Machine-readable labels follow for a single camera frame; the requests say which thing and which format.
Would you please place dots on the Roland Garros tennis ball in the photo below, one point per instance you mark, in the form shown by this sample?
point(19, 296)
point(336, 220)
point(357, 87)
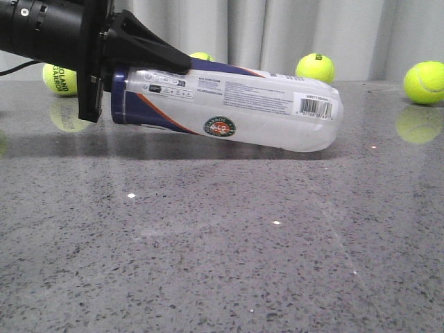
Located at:
point(60, 80)

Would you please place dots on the Wilson tennis ball behind can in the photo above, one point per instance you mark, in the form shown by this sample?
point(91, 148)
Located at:
point(317, 66)

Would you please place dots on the white plastic tennis ball can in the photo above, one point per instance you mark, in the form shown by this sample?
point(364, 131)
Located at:
point(232, 103)

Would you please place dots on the Head Team tennis ball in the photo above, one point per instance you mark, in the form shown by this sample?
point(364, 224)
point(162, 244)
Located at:
point(202, 56)

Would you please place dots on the yellow tennis ball far right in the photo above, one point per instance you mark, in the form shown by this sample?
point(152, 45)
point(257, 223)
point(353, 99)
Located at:
point(423, 83)

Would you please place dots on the grey pleated curtain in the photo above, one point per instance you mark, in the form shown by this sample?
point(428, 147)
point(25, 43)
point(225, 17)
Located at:
point(366, 40)

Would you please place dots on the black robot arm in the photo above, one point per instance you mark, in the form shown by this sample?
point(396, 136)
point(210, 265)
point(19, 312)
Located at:
point(47, 31)

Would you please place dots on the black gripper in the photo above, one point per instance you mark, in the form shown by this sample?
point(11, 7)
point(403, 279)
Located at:
point(127, 42)

